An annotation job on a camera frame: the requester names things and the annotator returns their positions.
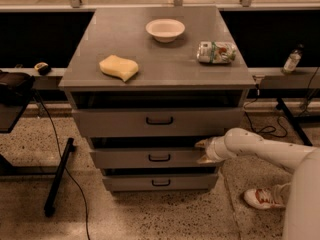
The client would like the dark side table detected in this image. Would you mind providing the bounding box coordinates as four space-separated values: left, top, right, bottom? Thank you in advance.
0 97 77 218

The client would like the white bowl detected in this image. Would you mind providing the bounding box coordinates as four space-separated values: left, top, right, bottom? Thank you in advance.
145 19 185 43

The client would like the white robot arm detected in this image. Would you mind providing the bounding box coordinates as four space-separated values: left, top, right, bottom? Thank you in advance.
195 128 320 240

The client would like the black stand leg right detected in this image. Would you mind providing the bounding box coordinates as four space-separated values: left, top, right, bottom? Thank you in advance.
276 98 312 146

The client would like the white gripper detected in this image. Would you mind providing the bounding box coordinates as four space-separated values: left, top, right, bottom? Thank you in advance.
195 137 229 164

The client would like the grey bottom drawer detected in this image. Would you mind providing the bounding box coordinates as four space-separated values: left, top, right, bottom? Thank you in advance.
102 174 218 192

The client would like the snack bag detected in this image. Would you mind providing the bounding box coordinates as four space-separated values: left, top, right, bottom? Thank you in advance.
197 41 237 64

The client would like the grey drawer cabinet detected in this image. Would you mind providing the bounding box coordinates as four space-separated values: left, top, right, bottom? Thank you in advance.
59 6 254 179

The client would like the yellow sponge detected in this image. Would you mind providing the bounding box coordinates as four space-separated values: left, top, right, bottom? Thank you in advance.
99 55 139 82

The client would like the clear plastic bottle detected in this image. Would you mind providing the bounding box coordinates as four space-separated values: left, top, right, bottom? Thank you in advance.
283 44 304 73

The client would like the black cable left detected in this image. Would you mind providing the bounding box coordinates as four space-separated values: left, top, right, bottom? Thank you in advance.
33 89 92 240

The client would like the red white shoe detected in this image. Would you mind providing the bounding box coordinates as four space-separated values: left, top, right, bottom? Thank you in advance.
243 188 285 210

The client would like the grey top drawer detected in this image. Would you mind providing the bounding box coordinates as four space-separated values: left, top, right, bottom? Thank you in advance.
72 108 243 137

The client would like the tape measure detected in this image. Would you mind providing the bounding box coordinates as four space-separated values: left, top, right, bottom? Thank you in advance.
34 62 51 75

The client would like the black cable with adapter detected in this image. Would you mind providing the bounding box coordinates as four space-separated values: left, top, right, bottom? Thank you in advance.
243 83 290 139

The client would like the black bag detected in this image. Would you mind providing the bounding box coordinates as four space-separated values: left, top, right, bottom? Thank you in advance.
0 71 35 105

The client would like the grey drawer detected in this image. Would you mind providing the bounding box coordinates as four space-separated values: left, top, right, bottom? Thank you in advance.
90 147 222 169
102 174 218 192
72 108 243 137

